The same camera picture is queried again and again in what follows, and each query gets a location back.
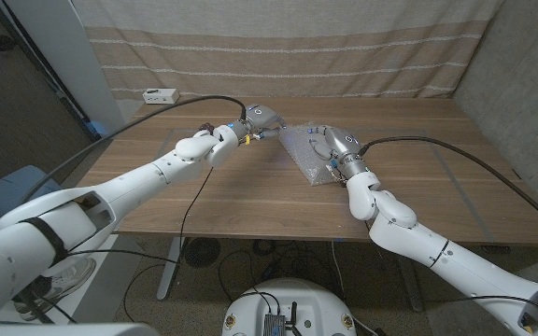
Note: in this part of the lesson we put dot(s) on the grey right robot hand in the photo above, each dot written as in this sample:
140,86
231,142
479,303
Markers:
344,144

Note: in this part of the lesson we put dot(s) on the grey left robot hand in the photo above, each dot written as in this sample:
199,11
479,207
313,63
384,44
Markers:
259,116

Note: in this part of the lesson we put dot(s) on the clear bubble wrap sheet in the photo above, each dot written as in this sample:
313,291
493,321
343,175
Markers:
304,158

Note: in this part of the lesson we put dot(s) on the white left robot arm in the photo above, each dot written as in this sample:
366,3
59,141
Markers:
133,182

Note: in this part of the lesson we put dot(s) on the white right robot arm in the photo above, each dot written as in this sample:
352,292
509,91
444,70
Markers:
414,233

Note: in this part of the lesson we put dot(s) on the purple bumpy ball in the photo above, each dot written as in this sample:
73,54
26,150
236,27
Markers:
206,127

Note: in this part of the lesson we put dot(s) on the white power strip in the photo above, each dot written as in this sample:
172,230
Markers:
160,96

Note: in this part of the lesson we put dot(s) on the round black floor fan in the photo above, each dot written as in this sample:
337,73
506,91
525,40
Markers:
202,252

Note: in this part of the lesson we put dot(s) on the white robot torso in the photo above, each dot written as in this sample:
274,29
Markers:
306,303

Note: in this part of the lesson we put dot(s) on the grey table leg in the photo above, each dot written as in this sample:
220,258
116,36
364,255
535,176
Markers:
416,298

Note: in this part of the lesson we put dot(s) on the white table leg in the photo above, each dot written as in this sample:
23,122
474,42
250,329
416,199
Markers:
170,270

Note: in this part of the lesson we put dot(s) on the small grey electronics box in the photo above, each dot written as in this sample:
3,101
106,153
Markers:
273,326

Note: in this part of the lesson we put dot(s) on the white partition panel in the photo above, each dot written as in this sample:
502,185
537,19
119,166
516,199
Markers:
63,56

